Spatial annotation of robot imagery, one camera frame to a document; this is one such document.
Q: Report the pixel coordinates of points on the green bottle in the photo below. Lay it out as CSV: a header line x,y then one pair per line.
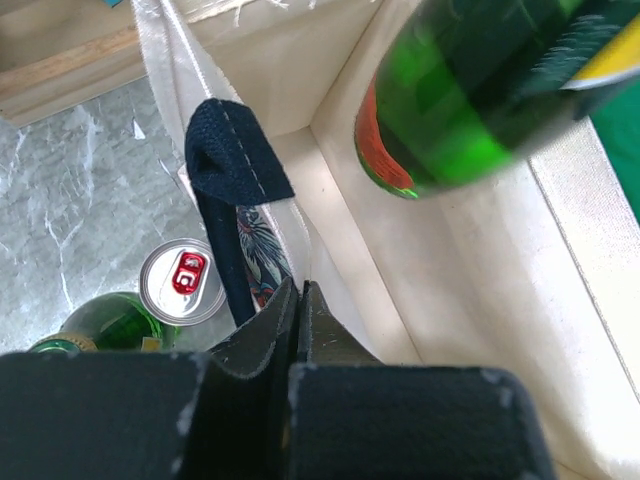
x,y
116,321
468,87

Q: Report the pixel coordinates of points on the silver beverage can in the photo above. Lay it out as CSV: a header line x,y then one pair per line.
x,y
179,283

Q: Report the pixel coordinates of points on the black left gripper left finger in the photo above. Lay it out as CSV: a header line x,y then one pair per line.
x,y
179,415

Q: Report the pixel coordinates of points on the green cloth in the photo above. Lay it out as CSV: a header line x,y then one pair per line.
x,y
617,124

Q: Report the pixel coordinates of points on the cream canvas tote bag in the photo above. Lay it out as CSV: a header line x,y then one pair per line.
x,y
535,269

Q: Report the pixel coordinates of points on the wooden clothes rack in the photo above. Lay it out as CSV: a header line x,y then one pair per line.
x,y
57,54

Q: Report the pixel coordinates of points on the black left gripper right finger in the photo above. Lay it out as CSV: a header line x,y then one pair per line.
x,y
352,417

